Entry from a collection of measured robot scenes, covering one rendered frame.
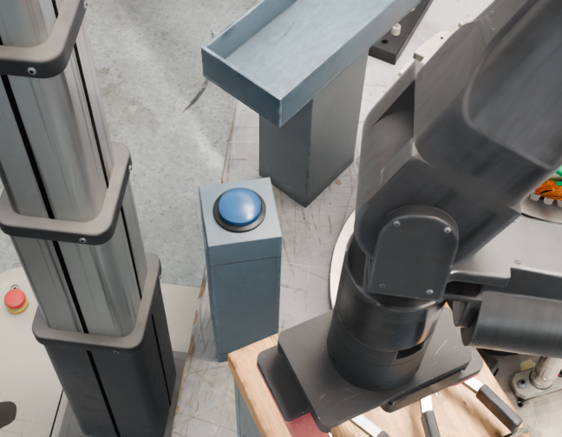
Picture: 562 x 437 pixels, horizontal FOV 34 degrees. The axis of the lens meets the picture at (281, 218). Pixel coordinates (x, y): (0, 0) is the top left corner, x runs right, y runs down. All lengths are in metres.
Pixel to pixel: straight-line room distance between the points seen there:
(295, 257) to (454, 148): 0.78
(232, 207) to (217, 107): 1.46
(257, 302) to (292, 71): 0.25
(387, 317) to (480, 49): 0.15
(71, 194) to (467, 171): 0.65
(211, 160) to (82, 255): 1.18
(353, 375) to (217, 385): 0.54
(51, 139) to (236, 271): 0.22
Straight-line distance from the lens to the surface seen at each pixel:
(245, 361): 0.77
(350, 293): 0.47
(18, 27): 0.82
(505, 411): 0.74
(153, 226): 2.12
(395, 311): 0.46
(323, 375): 0.55
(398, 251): 0.41
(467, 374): 0.59
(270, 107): 0.94
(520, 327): 0.48
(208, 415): 1.06
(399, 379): 0.54
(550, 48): 0.36
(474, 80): 0.37
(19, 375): 1.70
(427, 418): 0.73
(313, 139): 1.08
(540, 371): 1.05
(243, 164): 1.23
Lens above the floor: 1.76
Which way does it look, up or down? 56 degrees down
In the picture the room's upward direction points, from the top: 2 degrees clockwise
